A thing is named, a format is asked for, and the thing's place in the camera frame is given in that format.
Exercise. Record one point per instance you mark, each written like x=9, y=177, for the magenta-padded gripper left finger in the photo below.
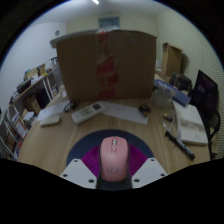
x=78, y=173

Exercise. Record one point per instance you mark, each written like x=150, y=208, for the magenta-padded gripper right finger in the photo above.
x=148, y=171

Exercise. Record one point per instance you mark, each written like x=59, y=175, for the pink computer mouse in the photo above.
x=114, y=160

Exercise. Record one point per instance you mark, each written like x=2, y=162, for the blue mouse pad, black wrist rest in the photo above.
x=83, y=146

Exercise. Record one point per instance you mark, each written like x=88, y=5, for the black marker pen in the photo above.
x=180, y=145

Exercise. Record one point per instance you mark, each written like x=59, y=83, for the small white flat block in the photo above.
x=50, y=120

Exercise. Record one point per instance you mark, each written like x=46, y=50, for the white remote control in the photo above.
x=88, y=113

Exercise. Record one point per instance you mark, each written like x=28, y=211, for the small dark clip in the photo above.
x=144, y=110

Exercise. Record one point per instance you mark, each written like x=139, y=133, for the white paper sheet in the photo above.
x=126, y=113
x=51, y=110

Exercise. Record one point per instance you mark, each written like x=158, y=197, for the white thick book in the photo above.
x=193, y=126

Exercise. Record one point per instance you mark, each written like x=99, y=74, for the clear plastic container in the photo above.
x=162, y=97

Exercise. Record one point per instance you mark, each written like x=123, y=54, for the blue book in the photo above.
x=181, y=96

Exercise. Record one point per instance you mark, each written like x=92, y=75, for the white shelf unit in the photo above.
x=20, y=110

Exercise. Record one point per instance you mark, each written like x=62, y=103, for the black office chair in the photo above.
x=206, y=96

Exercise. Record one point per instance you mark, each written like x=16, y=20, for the dark bag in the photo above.
x=180, y=81

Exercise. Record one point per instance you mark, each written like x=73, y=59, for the large brown cardboard box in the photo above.
x=80, y=66

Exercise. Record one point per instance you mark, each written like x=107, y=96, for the small open cardboard box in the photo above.
x=172, y=60

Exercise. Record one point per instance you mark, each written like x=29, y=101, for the ceiling tube light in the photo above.
x=95, y=1

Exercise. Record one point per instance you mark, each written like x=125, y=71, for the round wall clock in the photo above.
x=57, y=32

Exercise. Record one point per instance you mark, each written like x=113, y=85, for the wall window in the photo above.
x=109, y=22

